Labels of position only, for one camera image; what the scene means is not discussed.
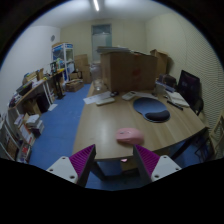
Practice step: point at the blue mouse pad, black wrist rest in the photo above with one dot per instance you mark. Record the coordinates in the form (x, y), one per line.
(150, 107)

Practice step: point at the white shelf unit with books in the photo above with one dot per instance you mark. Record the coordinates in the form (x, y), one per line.
(20, 133)

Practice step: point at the black marker pen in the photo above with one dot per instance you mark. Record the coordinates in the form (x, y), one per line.
(175, 105)

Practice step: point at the round wall clock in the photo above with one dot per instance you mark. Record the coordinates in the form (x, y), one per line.
(52, 38)

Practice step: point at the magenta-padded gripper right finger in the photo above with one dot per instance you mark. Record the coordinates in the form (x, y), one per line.
(159, 166)

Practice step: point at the low cardboard box on floor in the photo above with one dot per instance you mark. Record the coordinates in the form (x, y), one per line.
(74, 85)

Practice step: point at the blue flat box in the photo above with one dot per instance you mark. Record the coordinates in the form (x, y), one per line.
(164, 88)

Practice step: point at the grey flat sheets stack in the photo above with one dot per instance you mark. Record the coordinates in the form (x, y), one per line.
(111, 49)

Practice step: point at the large brown cardboard box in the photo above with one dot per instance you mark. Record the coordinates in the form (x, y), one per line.
(128, 71)

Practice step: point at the tall open cardboard box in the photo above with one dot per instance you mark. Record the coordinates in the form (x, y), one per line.
(160, 63)

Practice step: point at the blue and white display cabinet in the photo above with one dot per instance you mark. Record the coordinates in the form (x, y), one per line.
(62, 55)

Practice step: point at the dark bag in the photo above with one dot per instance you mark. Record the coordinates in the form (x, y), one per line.
(167, 80)

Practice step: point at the grey door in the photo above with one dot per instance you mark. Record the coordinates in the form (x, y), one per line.
(101, 38)

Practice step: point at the wooden chair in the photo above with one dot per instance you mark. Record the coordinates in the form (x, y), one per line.
(216, 136)

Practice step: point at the pink computer mouse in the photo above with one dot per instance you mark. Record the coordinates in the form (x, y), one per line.
(130, 136)

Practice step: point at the black computer monitor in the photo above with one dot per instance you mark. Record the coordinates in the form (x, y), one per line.
(188, 85)

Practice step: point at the white book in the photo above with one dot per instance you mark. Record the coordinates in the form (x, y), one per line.
(178, 98)

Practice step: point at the white printed paper sheet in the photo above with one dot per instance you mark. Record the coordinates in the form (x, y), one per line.
(93, 98)

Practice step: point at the plain white paper sheet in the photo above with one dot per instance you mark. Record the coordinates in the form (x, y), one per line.
(145, 95)

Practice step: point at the ceiling strip light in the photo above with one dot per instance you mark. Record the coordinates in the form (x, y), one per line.
(96, 5)

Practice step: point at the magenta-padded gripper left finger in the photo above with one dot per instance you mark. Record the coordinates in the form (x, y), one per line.
(68, 166)

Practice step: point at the clear glass jar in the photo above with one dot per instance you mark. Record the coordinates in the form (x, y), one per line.
(97, 78)

